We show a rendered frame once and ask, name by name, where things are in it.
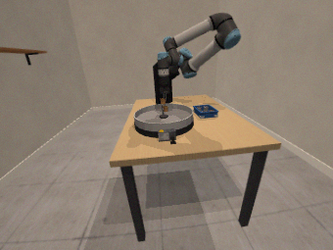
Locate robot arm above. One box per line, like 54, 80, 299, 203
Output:
158, 13, 241, 78

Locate blue rectangular crate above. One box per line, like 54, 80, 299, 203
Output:
193, 105, 218, 119

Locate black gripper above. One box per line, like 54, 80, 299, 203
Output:
159, 69, 170, 100

